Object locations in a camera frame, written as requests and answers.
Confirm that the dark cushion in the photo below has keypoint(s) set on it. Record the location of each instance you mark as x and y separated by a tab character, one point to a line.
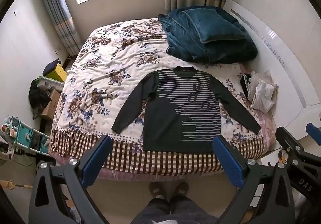
50	67

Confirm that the dark striped sweater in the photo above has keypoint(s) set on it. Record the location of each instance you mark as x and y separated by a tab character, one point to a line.
163	118

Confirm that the black crumpled garment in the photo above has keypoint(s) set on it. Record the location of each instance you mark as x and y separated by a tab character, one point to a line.
245	85

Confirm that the cardboard box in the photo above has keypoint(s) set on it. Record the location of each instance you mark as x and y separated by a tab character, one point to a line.
51	106

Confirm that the wall switch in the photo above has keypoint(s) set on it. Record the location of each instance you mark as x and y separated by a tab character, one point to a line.
16	12

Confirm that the white headboard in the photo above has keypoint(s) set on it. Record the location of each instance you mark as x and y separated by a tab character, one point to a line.
283	63

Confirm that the white crumpled garment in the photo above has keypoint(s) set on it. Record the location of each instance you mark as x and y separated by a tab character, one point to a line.
262	93

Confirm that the teal pillow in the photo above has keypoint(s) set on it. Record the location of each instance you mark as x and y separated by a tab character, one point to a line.
213	26

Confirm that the grey slipper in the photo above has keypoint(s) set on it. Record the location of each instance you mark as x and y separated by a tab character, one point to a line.
156	190
181	189

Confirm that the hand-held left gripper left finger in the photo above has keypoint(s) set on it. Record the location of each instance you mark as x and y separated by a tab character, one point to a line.
96	161

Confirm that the floral bed blanket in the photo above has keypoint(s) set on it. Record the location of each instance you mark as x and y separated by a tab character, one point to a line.
112	63

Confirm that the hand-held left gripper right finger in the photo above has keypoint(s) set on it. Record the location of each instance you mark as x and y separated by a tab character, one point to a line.
227	161

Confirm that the person's grey pants legs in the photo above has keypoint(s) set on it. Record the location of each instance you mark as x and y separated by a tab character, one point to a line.
175	210

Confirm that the yellow box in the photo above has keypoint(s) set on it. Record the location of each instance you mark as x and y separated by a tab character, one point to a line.
59	73

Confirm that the teal storage rack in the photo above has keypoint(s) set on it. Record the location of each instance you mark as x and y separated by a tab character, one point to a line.
25	136

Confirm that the black bag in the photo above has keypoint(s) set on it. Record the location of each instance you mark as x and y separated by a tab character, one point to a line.
37	95

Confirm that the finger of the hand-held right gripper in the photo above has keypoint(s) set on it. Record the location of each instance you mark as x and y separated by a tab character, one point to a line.
291	143
313	130

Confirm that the teal folded blanket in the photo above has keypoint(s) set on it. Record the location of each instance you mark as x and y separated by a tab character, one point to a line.
220	51

